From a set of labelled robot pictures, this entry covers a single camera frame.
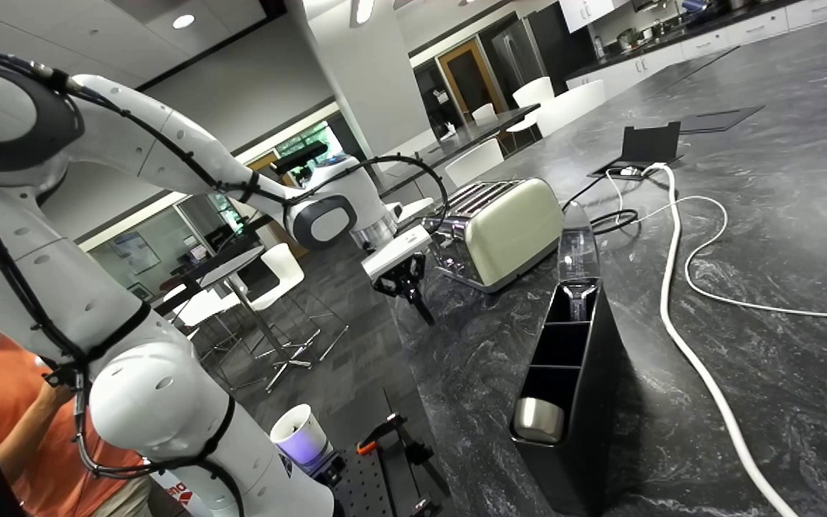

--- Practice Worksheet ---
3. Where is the clear plastic bottle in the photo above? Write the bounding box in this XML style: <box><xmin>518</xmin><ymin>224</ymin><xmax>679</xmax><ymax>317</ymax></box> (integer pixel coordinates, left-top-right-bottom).
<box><xmin>557</xmin><ymin>206</ymin><xmax>601</xmax><ymax>321</ymax></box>

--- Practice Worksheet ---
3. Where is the black compartment organizer box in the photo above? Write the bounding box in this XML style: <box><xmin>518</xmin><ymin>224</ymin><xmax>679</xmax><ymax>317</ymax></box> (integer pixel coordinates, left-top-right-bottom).
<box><xmin>508</xmin><ymin>284</ymin><xmax>624</xmax><ymax>517</ymax></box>

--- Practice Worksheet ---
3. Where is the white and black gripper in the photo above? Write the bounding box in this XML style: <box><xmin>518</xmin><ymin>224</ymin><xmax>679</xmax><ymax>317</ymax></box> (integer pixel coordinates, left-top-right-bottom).
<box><xmin>363</xmin><ymin>224</ymin><xmax>435</xmax><ymax>325</ymax></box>

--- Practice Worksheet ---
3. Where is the black mounting rail with clamp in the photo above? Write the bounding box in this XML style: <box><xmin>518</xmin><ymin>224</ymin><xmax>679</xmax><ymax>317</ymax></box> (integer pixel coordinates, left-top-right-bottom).
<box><xmin>334</xmin><ymin>413</ymin><xmax>447</xmax><ymax>517</ymax></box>

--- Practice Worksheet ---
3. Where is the person in orange shirt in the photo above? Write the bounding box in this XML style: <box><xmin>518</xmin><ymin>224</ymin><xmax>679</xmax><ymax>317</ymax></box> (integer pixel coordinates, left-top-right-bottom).
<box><xmin>0</xmin><ymin>333</ymin><xmax>153</xmax><ymax>517</ymax></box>

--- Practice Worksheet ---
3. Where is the black cable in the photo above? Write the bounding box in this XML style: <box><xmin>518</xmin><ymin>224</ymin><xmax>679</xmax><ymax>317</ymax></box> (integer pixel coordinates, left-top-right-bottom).
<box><xmin>559</xmin><ymin>157</ymin><xmax>643</xmax><ymax>238</ymax></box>

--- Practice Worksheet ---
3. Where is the shiny metal cup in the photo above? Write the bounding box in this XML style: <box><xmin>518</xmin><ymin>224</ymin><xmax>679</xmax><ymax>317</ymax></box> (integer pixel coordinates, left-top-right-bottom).
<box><xmin>515</xmin><ymin>397</ymin><xmax>567</xmax><ymax>442</ymax></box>

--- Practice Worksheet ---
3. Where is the white chair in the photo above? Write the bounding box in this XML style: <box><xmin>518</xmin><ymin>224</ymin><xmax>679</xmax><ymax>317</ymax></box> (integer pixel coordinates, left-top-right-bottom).
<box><xmin>166</xmin><ymin>244</ymin><xmax>305</xmax><ymax>328</ymax></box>

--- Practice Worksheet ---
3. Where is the white paper cup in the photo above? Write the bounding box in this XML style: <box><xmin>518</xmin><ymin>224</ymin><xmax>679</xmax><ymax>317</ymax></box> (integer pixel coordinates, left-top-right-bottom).
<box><xmin>271</xmin><ymin>403</ymin><xmax>334</xmax><ymax>473</ymax></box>

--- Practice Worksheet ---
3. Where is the cream green toaster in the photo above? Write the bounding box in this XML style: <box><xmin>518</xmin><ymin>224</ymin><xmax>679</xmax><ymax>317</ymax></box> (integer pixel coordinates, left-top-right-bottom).
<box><xmin>429</xmin><ymin>179</ymin><xmax>564</xmax><ymax>292</ymax></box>

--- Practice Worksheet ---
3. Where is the white power cable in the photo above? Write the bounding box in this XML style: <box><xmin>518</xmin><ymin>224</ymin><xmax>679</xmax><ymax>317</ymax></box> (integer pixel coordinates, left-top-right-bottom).
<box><xmin>638</xmin><ymin>157</ymin><xmax>827</xmax><ymax>517</ymax></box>

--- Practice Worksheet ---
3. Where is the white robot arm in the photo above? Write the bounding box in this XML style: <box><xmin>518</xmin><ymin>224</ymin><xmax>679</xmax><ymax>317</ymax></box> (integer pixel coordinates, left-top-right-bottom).
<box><xmin>0</xmin><ymin>55</ymin><xmax>422</xmax><ymax>517</ymax></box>

